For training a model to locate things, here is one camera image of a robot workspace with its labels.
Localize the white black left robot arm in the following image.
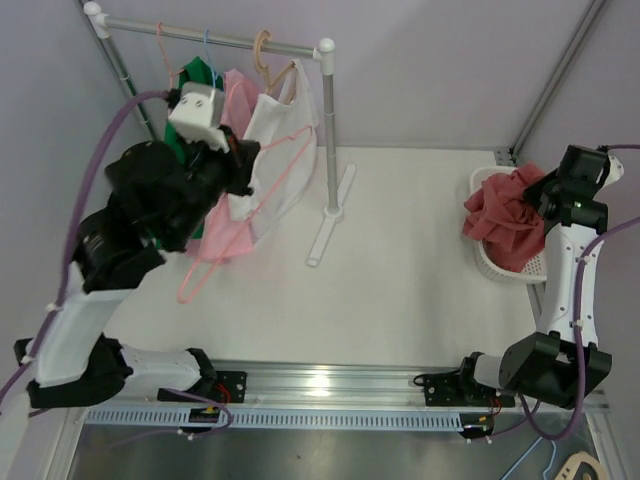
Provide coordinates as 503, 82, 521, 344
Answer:
27, 136, 261, 409

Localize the beige wooden hanger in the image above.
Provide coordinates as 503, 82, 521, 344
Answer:
252, 28, 297, 106

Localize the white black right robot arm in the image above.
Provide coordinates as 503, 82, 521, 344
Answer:
455, 145, 624, 409

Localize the white perforated plastic basket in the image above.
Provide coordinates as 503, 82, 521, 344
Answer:
469, 165, 547, 285

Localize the aluminium rail frame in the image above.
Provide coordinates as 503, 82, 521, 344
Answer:
64, 355, 610, 413

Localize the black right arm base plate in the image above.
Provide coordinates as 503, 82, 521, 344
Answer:
412, 371, 515, 408

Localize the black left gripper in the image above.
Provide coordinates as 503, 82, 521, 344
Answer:
159, 126, 258, 251

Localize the coral red t shirt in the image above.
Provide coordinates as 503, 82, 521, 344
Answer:
462, 164, 545, 273

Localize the wooden hanger on floor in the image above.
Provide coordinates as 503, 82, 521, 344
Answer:
554, 451, 609, 480

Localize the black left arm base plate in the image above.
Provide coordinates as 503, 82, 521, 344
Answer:
185, 370, 248, 404

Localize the green t shirt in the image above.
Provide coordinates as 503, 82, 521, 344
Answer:
164, 57, 216, 240

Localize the pink t shirt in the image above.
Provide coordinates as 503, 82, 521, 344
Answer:
187, 69, 259, 263

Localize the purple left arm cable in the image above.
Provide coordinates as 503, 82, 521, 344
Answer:
0, 87, 176, 416

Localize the blue plastic hanger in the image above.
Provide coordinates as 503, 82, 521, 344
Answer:
203, 29, 224, 89

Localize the white t shirt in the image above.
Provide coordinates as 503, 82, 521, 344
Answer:
230, 60, 319, 244

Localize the blue hanger on floor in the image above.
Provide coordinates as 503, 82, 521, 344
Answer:
499, 437, 558, 480

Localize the white slotted cable duct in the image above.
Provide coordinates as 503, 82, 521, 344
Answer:
85, 407, 494, 432

